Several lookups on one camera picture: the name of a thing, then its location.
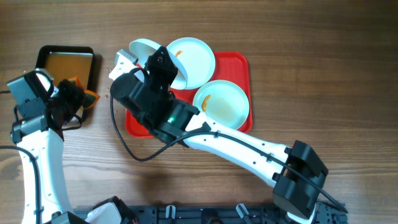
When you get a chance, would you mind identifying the orange green sponge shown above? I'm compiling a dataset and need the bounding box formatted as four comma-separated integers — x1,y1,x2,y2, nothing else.
68,77,100,110

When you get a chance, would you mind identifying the light blue plate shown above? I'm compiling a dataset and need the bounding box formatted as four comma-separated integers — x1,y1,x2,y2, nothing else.
129,39,188,90
167,37,216,90
192,80,250,129

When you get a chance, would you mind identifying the light blue plate top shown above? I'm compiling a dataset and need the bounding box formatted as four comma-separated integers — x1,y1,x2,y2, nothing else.
167,37,216,90

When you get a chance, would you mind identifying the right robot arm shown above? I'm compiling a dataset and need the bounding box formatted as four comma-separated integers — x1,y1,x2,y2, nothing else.
109,47,328,223

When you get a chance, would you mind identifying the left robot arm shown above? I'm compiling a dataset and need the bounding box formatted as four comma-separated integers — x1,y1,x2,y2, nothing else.
7,73,139,223

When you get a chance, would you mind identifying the black water basin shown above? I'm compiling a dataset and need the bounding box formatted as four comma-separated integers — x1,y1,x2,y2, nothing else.
35,45,95,90

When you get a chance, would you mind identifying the left black cable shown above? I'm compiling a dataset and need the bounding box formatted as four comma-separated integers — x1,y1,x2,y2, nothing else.
0,90,43,224

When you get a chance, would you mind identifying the black cable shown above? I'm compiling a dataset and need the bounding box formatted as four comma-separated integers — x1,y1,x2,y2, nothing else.
109,93,349,215
0,90,43,224

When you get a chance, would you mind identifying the right black cable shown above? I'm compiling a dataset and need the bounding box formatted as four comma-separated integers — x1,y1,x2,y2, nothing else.
109,93,349,215

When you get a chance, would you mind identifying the black mounting rail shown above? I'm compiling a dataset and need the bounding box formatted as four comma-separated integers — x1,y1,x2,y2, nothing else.
74,203,348,224

